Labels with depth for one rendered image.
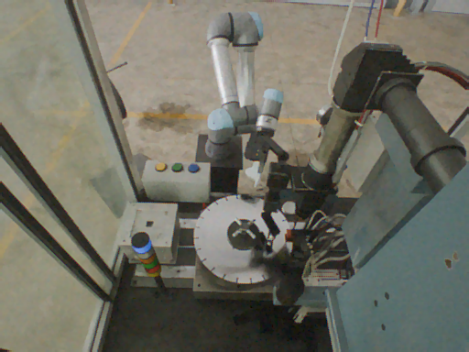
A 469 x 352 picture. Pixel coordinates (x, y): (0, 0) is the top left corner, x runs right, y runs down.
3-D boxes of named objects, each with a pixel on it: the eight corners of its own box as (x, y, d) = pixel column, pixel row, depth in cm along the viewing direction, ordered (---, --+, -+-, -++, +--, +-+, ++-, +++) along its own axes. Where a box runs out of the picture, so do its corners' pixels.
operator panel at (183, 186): (147, 201, 123) (140, 179, 111) (152, 181, 130) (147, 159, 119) (209, 203, 124) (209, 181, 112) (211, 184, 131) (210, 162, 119)
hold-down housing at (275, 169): (259, 212, 82) (269, 167, 67) (261, 200, 85) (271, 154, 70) (278, 215, 82) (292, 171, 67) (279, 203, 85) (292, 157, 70)
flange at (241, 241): (251, 215, 96) (251, 212, 94) (265, 242, 89) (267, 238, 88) (222, 225, 93) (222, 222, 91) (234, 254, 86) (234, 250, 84)
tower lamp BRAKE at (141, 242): (131, 253, 66) (128, 247, 64) (136, 236, 69) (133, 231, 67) (149, 254, 66) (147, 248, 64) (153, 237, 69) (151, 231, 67)
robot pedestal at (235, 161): (194, 200, 216) (186, 125, 159) (244, 202, 217) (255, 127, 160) (189, 246, 190) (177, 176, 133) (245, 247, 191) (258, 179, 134)
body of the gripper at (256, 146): (245, 160, 104) (252, 131, 105) (267, 166, 102) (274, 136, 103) (243, 157, 96) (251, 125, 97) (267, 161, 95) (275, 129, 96)
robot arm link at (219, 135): (205, 129, 141) (204, 107, 131) (230, 126, 144) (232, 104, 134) (211, 145, 134) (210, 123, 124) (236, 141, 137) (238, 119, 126)
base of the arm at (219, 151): (206, 139, 151) (205, 126, 143) (234, 140, 151) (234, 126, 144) (204, 159, 141) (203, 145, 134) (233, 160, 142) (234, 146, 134)
